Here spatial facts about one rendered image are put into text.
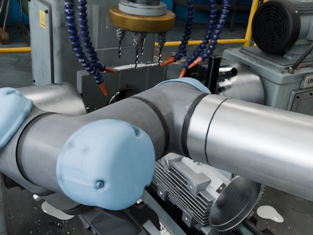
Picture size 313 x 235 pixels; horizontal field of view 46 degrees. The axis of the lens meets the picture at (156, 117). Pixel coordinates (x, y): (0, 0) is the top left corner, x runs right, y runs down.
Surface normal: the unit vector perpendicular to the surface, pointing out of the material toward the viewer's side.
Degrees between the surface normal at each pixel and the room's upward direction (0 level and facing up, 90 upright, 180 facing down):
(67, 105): 32
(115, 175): 75
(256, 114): 25
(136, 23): 90
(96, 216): 44
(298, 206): 0
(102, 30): 90
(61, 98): 21
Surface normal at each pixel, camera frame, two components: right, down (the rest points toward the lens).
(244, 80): 0.42, -0.41
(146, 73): 0.54, 0.43
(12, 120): 0.77, 0.06
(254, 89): 0.51, -0.11
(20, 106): 0.87, -0.32
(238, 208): -0.45, -0.57
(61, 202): 0.07, 0.72
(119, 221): -0.07, -0.33
